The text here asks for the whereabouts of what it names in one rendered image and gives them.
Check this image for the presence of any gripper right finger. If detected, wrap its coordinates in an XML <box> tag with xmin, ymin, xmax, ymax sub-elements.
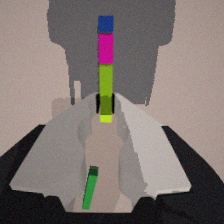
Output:
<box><xmin>112</xmin><ymin>92</ymin><xmax>224</xmax><ymax>224</ymax></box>

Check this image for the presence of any magenta rod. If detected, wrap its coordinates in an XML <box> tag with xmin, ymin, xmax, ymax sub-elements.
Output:
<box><xmin>99</xmin><ymin>33</ymin><xmax>113</xmax><ymax>64</ymax></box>

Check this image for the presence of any small blue block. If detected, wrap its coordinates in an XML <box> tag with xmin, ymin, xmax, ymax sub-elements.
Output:
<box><xmin>98</xmin><ymin>16</ymin><xmax>114</xmax><ymax>32</ymax></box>

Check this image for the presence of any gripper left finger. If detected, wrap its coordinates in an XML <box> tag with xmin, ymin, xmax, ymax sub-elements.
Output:
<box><xmin>0</xmin><ymin>92</ymin><xmax>100</xmax><ymax>220</ymax></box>

